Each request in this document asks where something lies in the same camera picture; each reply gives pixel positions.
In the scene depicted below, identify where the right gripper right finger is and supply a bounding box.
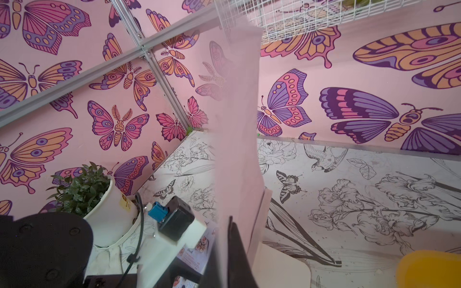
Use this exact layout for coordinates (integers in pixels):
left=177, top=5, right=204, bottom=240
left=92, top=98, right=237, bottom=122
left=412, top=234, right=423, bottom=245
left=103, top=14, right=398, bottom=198
left=228, top=216, right=258, bottom=288

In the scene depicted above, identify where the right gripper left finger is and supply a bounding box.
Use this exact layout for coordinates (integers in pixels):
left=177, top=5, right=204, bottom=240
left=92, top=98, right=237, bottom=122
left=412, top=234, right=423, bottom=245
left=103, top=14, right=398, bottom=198
left=207, top=237, right=229, bottom=288

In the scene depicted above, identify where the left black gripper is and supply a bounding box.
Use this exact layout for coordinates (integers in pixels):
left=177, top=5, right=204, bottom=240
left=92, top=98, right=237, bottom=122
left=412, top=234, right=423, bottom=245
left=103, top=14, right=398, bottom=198
left=82, top=212, right=202, bottom=288

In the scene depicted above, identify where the old menu sheet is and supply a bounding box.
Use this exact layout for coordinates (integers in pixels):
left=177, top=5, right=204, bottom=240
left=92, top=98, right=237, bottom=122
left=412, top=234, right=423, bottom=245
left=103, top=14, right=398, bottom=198
left=176, top=221, right=217, bottom=275

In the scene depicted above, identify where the new menu sheet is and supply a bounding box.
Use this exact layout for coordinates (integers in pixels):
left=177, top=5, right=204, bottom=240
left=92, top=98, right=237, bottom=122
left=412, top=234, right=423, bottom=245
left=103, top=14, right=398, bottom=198
left=213, top=17, right=264, bottom=249

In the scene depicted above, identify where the clear acrylic menu holder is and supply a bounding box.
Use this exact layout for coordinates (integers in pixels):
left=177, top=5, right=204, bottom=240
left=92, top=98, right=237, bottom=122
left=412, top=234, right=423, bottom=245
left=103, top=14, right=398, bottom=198
left=247, top=188, right=312, bottom=288

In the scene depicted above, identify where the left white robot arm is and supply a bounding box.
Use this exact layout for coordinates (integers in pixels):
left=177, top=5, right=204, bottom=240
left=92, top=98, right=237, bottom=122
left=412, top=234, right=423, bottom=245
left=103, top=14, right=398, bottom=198
left=1, top=212, right=206, bottom=288

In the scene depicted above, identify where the white potted green plant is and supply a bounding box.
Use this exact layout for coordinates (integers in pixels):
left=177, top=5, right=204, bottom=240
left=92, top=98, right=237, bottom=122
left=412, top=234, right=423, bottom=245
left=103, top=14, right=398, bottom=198
left=49, top=162, right=139, bottom=248

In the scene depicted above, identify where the yellow plastic tray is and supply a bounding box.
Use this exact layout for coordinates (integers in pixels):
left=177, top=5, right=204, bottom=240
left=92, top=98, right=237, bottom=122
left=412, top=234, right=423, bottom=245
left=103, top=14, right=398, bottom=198
left=396, top=250, right=461, bottom=288

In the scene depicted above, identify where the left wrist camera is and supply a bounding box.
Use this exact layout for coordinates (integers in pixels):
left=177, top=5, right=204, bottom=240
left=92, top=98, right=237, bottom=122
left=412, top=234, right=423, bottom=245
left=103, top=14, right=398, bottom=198
left=145, top=196, right=206, bottom=251

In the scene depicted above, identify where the white wire wall basket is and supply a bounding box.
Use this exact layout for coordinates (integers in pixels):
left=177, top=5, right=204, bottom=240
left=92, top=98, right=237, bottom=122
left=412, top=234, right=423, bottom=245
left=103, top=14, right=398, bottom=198
left=215, top=0, right=419, bottom=44

